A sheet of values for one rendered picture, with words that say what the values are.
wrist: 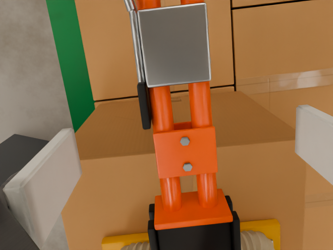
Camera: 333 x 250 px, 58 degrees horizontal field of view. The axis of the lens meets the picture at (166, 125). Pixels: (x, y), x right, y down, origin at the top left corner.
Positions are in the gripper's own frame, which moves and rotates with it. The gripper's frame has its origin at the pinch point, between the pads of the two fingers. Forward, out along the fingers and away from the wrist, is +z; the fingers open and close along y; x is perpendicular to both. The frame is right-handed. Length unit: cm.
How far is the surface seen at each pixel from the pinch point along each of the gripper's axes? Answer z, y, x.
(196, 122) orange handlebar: 13.1, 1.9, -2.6
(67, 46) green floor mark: 121, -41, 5
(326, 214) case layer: 67, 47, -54
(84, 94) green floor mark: 121, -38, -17
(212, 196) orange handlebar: 13.0, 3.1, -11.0
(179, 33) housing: 12.4, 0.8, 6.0
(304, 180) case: 27.1, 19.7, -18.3
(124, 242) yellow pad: 25.0, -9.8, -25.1
